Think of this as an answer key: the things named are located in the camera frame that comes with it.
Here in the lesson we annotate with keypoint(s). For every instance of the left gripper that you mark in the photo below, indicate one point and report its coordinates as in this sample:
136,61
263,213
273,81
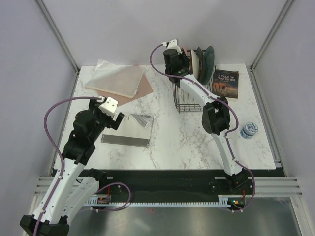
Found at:
94,106

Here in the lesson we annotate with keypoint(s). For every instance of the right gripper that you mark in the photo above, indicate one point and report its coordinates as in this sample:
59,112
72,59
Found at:
186,60

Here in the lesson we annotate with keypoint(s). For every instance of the orange flower pattern plate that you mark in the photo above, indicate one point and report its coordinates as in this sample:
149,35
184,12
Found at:
194,64

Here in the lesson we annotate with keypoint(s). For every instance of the pink polka dot plate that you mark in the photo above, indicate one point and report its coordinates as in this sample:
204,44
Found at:
184,52

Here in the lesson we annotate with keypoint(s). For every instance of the dark blue glazed plate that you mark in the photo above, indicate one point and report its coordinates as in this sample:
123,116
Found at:
200,55

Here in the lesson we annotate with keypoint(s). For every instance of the grey-green ceramic plate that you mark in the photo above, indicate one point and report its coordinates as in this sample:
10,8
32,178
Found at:
209,65

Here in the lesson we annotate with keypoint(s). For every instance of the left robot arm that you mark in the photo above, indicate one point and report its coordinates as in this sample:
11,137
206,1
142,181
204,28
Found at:
60,205

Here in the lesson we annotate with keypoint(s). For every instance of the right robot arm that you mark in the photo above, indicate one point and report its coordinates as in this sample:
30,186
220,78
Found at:
215,117

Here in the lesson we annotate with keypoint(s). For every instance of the Canon manual in plastic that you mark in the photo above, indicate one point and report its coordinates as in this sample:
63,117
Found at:
134,130

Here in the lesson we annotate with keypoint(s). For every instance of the Tale of Two Cities book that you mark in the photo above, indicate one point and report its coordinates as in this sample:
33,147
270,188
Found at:
225,83

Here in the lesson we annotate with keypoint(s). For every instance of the pink cutting mat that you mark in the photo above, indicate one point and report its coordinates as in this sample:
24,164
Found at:
144,89

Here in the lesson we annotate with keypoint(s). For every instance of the blue white ceramic cup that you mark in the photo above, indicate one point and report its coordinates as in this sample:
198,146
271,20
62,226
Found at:
249,130

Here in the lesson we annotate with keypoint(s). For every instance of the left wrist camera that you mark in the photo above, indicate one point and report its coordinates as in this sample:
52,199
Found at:
108,105

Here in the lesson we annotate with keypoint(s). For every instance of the black wire dish rack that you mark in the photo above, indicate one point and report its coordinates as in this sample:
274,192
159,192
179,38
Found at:
182,100

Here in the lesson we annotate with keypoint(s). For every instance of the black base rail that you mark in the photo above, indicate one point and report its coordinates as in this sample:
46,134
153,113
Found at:
167,185

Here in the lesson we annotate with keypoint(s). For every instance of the white slotted cable duct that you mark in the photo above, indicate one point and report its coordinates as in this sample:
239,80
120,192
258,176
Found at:
95,201

